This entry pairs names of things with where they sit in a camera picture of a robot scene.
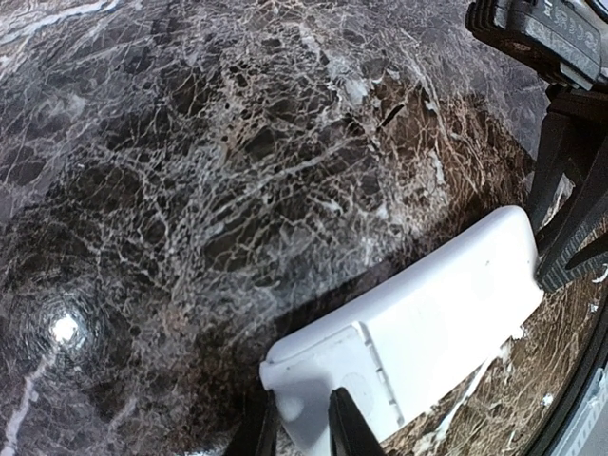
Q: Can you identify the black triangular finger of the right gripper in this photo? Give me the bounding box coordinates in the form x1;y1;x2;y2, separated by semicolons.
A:
527;89;607;292

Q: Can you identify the left gripper black triangular left finger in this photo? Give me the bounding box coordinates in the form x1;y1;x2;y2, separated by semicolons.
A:
227;390;278;456

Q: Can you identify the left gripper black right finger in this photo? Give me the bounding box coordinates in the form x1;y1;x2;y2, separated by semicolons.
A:
328;387;385;456

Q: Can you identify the white battery cover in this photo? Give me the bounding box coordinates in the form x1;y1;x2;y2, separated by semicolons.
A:
259;322;405;455

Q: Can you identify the white remote control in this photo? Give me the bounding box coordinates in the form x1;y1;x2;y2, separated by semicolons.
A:
265;205;543;429

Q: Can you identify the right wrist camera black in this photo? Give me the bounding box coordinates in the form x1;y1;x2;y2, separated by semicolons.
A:
465;0;607;92

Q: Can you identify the black curved front rail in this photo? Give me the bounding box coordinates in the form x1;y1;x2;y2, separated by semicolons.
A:
522;299;607;455

